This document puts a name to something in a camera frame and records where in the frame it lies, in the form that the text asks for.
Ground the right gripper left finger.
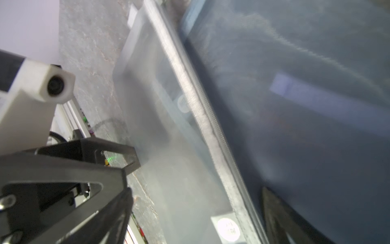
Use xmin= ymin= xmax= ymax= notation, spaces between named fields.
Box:
xmin=54 ymin=187 xmax=134 ymax=244

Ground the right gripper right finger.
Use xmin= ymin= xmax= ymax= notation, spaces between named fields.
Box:
xmin=262 ymin=187 xmax=333 ymax=244

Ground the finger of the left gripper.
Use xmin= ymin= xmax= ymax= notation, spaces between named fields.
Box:
xmin=1 ymin=152 xmax=128 ymax=244
xmin=26 ymin=137 xmax=141 ymax=175

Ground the dark blue mesh pouch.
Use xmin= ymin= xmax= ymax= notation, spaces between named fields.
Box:
xmin=181 ymin=1 xmax=390 ymax=244

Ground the grey mesh pouch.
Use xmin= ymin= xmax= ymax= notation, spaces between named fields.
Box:
xmin=113 ymin=1 xmax=268 ymax=244

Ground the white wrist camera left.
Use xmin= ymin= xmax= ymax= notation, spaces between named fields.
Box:
xmin=1 ymin=50 xmax=76 ymax=155

